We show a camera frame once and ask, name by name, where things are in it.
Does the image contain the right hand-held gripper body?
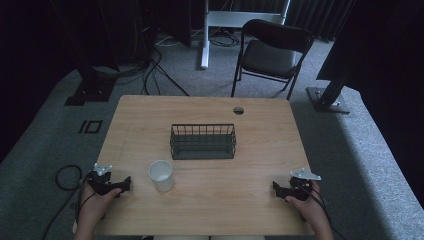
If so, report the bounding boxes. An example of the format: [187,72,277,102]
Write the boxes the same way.
[288,167,323,202]

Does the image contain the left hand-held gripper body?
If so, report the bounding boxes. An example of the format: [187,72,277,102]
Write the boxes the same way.
[85,162,117,197]

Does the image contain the white cup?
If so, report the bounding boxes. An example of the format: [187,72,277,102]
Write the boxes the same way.
[147,159,176,193]

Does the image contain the black wire basket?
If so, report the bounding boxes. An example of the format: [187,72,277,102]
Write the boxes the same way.
[169,123,237,161]

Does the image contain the person's right hand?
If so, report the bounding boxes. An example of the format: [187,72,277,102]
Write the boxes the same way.
[284,180,330,232]

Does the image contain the person's left hand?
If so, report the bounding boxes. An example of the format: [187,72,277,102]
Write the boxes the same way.
[77,182,123,232]

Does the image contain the black folding chair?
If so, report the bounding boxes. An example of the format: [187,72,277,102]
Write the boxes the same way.
[230,18,315,102]

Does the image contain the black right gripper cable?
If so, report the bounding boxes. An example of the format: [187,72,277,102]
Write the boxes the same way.
[297,181,349,240]

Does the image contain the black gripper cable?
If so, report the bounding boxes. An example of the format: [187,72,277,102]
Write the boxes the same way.
[297,181,349,240]
[40,164,98,240]

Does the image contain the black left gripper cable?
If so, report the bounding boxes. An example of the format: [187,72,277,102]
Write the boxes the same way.
[40,164,98,240]

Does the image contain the black stand with base plate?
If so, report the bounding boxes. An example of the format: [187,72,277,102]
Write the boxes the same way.
[64,0,118,107]
[306,68,352,115]

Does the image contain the black floor cables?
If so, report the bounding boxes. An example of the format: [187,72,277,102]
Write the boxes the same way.
[93,31,191,98]

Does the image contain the white metal desk frame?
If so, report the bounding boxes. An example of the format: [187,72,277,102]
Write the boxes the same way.
[200,0,292,70]

